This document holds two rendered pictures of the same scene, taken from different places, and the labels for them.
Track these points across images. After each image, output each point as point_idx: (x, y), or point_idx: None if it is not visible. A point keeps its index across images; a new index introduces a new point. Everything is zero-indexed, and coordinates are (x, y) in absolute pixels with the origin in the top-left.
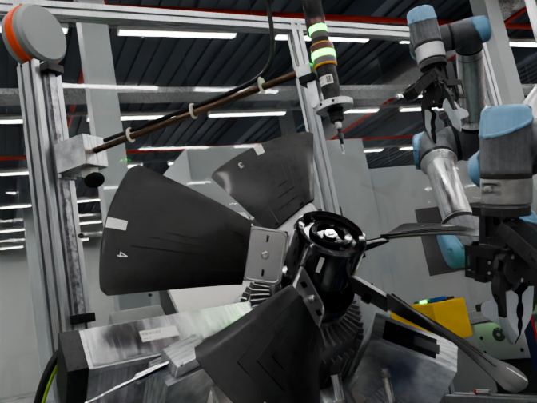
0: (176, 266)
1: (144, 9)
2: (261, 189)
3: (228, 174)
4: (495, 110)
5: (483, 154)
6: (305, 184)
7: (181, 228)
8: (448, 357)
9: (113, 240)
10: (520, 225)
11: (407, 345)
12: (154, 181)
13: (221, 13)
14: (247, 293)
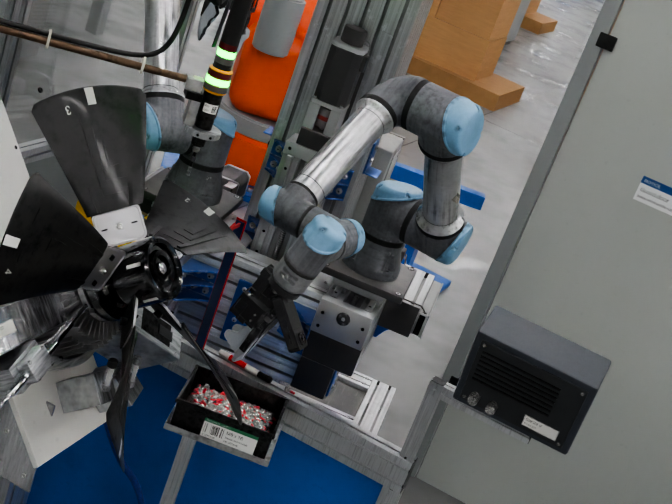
0: (40, 280)
1: None
2: (88, 158)
3: (51, 116)
4: (327, 236)
5: (299, 254)
6: (136, 178)
7: (58, 248)
8: (176, 345)
9: (5, 257)
10: (289, 302)
11: (154, 334)
12: (48, 198)
13: None
14: None
